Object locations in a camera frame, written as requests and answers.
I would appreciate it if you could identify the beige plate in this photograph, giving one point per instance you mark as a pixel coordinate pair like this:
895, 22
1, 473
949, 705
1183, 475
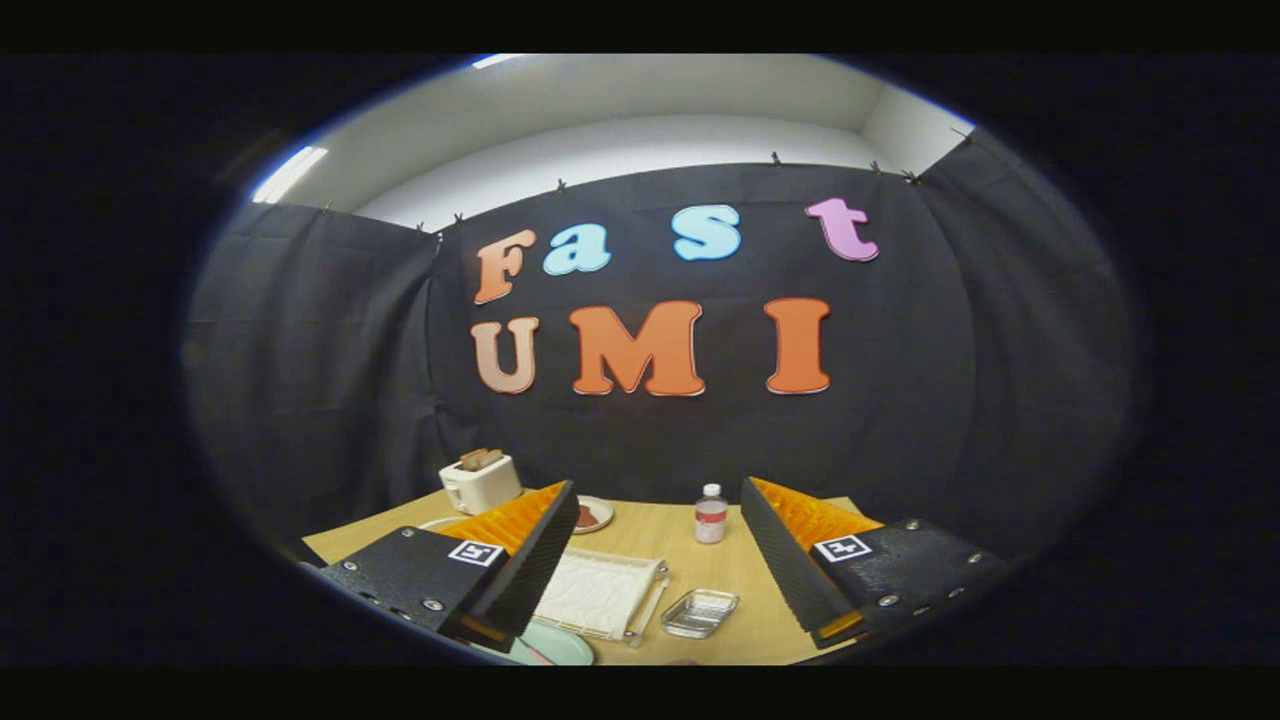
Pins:
606, 512

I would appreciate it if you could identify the red meat piece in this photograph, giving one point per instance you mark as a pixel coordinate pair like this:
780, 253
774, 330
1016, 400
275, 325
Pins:
587, 517

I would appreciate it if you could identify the light green plate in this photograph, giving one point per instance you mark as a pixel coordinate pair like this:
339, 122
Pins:
560, 645

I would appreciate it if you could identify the ceiling light strip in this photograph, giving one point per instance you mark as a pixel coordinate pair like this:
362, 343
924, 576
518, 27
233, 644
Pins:
290, 175
495, 61

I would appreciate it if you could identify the white toaster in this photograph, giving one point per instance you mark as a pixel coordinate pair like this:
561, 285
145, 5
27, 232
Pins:
485, 490

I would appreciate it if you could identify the brown toast slice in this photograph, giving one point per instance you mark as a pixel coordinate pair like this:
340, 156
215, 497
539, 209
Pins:
480, 460

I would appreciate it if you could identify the clear bottle with red label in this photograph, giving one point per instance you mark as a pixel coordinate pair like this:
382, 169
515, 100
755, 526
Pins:
711, 520

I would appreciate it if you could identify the small metal basket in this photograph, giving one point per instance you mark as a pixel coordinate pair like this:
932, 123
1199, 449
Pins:
700, 612

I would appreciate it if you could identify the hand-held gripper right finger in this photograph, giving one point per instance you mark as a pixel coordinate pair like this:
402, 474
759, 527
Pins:
790, 575

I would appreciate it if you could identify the white drip tray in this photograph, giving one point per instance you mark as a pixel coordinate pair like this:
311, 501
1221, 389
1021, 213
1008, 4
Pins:
600, 595

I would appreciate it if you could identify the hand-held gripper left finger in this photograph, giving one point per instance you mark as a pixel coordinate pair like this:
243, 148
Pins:
535, 570

